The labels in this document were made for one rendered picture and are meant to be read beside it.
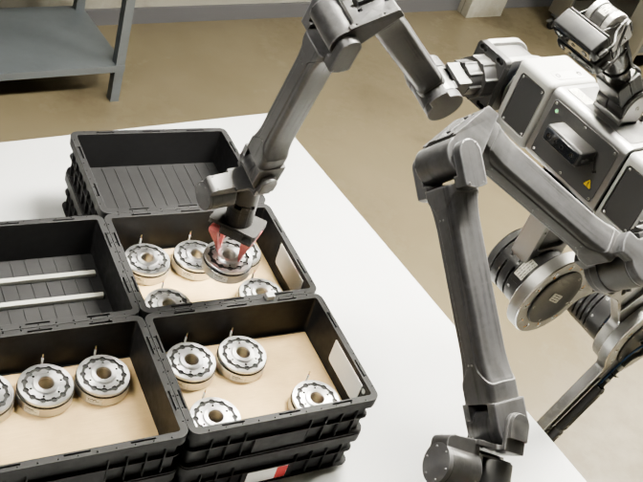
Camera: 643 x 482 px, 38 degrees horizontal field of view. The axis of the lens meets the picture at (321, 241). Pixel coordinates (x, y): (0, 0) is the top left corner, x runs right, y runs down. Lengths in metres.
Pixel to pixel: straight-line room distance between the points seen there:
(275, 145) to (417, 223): 2.31
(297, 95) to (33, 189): 1.06
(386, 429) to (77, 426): 0.71
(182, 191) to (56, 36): 1.90
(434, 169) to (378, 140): 3.04
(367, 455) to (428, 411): 0.22
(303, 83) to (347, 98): 3.04
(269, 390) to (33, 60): 2.32
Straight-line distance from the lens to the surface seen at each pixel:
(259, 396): 1.93
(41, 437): 1.80
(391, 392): 2.23
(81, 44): 4.13
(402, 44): 1.62
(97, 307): 2.02
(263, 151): 1.71
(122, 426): 1.83
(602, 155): 1.76
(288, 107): 1.62
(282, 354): 2.02
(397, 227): 3.90
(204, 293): 2.10
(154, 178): 2.38
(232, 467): 1.85
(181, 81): 4.36
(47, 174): 2.54
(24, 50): 4.02
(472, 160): 1.33
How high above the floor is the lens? 2.27
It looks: 38 degrees down
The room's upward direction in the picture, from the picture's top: 20 degrees clockwise
